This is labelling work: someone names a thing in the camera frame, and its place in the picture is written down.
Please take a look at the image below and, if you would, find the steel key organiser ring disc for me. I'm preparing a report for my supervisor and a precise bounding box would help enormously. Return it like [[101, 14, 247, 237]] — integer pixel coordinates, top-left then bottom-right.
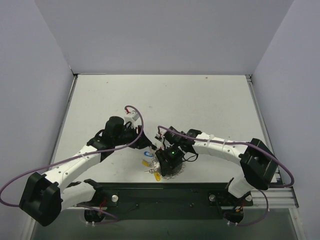
[[150, 145, 185, 178]]

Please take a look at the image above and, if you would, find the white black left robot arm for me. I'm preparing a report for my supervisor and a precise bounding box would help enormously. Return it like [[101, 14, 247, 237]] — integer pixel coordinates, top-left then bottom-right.
[[18, 116, 156, 227]]

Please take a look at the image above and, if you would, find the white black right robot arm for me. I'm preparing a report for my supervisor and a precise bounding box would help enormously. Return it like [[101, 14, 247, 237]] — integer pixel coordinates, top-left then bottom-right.
[[155, 127, 278, 199]]

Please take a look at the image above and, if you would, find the blue key tag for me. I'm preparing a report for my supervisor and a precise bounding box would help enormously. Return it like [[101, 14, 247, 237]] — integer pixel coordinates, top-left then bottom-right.
[[144, 151, 153, 157]]

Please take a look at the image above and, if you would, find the yellow key tag lower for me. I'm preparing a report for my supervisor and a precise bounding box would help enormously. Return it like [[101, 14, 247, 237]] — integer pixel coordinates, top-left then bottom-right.
[[142, 160, 152, 168]]

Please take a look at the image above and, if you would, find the yellow key tag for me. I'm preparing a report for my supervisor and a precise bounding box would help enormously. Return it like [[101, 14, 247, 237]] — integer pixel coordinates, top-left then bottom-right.
[[142, 160, 152, 168], [144, 168, 161, 182]]

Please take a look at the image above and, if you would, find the yellow key tag upper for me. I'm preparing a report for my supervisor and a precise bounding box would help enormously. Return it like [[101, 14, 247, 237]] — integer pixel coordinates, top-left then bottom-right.
[[144, 168, 161, 182]]

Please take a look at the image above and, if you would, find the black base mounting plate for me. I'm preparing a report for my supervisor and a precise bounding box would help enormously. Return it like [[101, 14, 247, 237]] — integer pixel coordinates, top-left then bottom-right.
[[83, 183, 253, 224]]

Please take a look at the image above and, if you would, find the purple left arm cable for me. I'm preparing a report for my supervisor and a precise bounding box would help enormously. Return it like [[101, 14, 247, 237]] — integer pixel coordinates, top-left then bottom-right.
[[0, 104, 145, 225]]

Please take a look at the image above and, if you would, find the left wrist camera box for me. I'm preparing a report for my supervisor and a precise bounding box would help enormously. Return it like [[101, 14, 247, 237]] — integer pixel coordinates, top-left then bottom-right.
[[124, 108, 140, 127]]

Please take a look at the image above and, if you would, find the aluminium front rail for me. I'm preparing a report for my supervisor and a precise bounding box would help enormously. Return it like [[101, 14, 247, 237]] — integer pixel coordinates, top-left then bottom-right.
[[29, 186, 300, 211]]

